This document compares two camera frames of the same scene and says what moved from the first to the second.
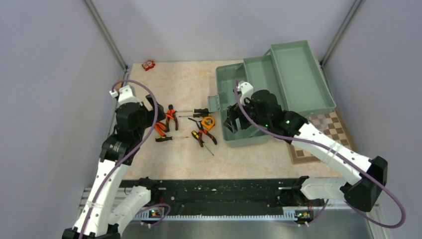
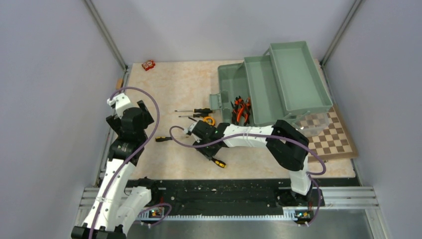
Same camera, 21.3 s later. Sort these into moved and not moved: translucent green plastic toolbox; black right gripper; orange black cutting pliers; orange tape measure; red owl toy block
Moved: black right gripper; orange black cutting pliers
Not moved: orange tape measure; translucent green plastic toolbox; red owl toy block
